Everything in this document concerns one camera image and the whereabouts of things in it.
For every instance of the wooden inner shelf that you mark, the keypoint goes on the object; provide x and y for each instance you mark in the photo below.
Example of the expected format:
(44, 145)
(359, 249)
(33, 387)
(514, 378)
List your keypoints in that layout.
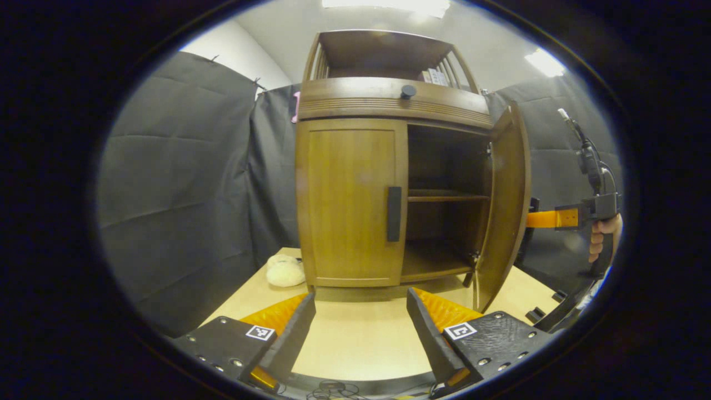
(444, 195)

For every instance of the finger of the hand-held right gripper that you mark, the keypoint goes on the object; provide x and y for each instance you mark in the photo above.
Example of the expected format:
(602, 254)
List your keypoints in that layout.
(547, 219)

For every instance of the black clamp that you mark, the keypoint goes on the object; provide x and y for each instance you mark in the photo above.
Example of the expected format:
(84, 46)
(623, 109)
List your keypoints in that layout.
(536, 315)

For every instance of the black round knob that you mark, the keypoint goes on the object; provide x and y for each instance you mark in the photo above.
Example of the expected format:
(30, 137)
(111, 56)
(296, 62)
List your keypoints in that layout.
(408, 92)

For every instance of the cream plush toy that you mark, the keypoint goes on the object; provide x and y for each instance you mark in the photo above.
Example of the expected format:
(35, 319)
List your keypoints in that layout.
(285, 272)

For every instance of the small ceiling light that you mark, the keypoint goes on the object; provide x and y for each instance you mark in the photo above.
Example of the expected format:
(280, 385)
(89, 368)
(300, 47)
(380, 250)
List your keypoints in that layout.
(545, 62)

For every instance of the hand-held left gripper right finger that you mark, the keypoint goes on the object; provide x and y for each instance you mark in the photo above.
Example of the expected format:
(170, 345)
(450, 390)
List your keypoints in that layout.
(430, 339)

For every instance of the black backdrop cloth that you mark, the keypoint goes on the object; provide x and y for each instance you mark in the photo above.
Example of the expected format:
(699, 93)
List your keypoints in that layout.
(183, 178)

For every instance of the wooden cabinet door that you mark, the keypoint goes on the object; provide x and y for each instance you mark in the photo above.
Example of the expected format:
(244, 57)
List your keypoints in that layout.
(344, 205)
(505, 211)

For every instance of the wooden double-door shoe cabinet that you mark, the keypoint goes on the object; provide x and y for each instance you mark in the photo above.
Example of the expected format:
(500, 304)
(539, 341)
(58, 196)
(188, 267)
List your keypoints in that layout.
(355, 105)

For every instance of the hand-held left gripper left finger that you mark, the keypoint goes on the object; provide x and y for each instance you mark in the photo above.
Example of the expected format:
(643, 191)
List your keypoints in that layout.
(291, 339)

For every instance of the large ceiling light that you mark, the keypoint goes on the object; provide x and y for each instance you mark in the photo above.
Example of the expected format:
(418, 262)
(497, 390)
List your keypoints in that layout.
(389, 4)

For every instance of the pale blue spine book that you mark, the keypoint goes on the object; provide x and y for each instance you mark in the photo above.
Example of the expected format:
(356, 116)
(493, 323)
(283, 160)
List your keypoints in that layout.
(442, 79)

